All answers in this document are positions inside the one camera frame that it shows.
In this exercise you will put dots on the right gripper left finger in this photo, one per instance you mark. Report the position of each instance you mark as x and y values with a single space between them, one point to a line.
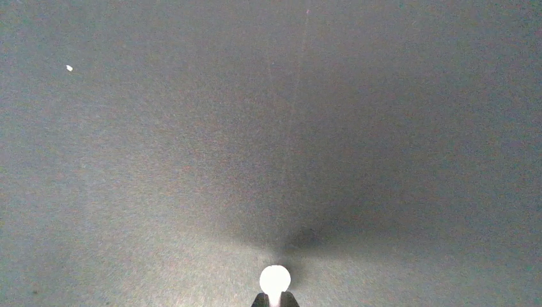
261 300

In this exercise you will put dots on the white hook earbud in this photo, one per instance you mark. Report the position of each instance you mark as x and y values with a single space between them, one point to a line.
274 281

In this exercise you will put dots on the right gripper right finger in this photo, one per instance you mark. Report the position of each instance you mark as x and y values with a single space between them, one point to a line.
288 300

